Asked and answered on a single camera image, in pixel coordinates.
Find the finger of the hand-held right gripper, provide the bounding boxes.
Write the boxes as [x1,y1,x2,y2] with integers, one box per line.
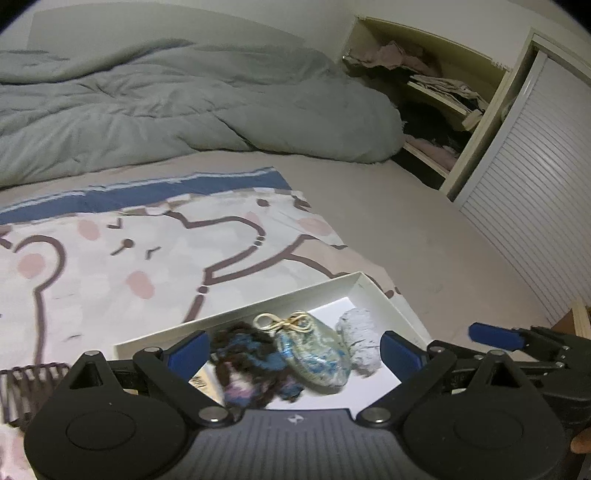
[468,322,568,365]

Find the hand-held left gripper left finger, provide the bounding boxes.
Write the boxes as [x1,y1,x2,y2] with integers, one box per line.
[65,330,237,428]

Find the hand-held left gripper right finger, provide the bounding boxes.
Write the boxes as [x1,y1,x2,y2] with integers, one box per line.
[357,331,537,428]

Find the white lace scrunchie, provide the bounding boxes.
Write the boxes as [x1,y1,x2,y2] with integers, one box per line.
[335,308,383,378]

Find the dark knitted scrunchie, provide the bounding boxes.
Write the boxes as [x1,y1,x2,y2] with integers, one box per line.
[210,320,308,409]

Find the blue floral embroidered pouch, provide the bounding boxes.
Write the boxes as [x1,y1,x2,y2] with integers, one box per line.
[253,311,352,394]

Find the white cardboard box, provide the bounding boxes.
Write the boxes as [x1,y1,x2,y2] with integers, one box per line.
[114,271,433,411]

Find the dark hair claw clip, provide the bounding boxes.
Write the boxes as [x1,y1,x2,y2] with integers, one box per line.
[0,362,70,433]

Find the person's right hand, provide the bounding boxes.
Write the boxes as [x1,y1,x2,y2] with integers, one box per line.
[570,427,591,456]

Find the bear printed blanket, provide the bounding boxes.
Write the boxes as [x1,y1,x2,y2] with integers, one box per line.
[0,167,402,480]

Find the white louvered sliding door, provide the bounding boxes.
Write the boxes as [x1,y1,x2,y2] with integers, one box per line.
[455,32,591,324]

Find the folded pink clothes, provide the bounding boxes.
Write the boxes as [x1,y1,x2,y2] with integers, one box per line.
[404,136,462,169]

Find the cream wardrobe shelf unit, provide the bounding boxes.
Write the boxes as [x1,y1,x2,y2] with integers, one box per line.
[342,16,539,197]

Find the dark clothes pile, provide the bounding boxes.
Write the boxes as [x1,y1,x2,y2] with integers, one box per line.
[397,99,474,149]

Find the folded beige clothes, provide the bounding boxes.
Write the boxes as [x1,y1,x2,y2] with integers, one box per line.
[409,76,490,114]

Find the grey duvet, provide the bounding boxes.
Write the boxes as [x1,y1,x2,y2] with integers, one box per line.
[0,38,405,190]

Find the crumpled pink clothes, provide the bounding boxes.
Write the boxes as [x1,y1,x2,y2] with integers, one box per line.
[344,41,442,77]

